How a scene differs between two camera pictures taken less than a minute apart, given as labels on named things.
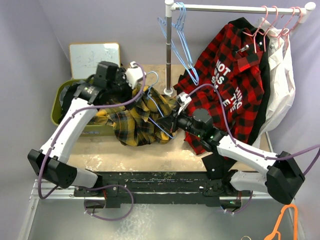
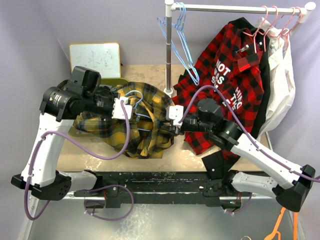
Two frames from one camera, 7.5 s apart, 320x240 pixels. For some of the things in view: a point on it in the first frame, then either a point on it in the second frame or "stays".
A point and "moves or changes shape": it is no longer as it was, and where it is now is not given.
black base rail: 156,188 stays
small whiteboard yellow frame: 84,57 stays
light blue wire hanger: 153,121 → 135,106
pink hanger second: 270,31 stays
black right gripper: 175,118 stays
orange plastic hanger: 271,236 stays
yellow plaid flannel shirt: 135,122 moves or changes shape
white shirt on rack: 281,84 stays
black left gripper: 120,78 → 112,97
